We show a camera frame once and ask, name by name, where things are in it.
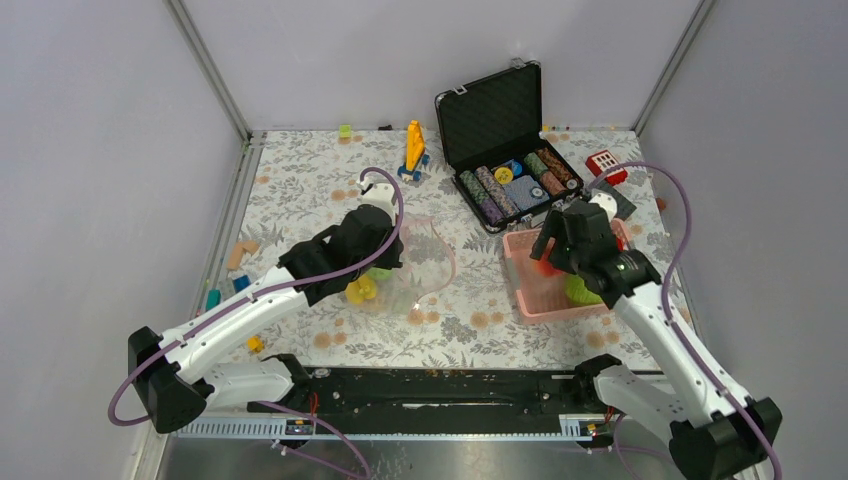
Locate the teal block at edge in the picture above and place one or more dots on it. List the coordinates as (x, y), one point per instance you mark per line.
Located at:
(213, 299)

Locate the clear pink zip bag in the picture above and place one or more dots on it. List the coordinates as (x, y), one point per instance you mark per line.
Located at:
(428, 265)

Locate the red window block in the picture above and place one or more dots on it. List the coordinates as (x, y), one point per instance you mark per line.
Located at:
(602, 161)

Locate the black poker chip case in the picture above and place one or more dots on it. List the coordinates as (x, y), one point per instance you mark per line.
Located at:
(492, 121)

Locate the yellow toy bananas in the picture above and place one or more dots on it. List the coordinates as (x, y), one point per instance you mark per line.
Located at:
(361, 290)

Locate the yellow small block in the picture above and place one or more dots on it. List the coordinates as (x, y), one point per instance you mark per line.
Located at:
(255, 344)

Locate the green toy custard apple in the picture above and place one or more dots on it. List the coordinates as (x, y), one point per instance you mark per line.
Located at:
(380, 274)

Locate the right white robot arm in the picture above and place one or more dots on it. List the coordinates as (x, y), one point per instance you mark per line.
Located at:
(712, 426)

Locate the green toy cabbage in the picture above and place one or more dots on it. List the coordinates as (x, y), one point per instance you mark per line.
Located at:
(578, 293)

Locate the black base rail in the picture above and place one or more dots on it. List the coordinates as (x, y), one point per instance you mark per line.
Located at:
(420, 401)

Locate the blue building block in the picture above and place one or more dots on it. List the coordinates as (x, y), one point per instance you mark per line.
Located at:
(240, 283)

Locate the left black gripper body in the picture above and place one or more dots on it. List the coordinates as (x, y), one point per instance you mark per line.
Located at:
(371, 257)

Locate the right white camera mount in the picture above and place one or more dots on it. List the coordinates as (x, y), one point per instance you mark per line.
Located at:
(606, 202)

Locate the yellow toy crane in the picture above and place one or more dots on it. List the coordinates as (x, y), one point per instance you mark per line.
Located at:
(415, 156)

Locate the grey building baseplate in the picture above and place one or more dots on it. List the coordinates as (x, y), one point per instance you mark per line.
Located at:
(625, 208)

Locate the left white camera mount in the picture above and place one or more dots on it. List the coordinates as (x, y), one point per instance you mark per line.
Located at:
(381, 195)

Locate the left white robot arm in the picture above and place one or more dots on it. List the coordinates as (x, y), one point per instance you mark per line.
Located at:
(178, 374)

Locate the pink plastic basket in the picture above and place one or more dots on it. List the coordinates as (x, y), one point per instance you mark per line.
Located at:
(539, 299)

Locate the toy peach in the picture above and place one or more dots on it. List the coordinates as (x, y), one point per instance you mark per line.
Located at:
(546, 269)

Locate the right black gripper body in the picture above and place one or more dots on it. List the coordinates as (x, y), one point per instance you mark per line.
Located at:
(566, 256)

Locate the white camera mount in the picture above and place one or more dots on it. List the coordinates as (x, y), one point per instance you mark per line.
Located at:
(606, 202)
(381, 195)

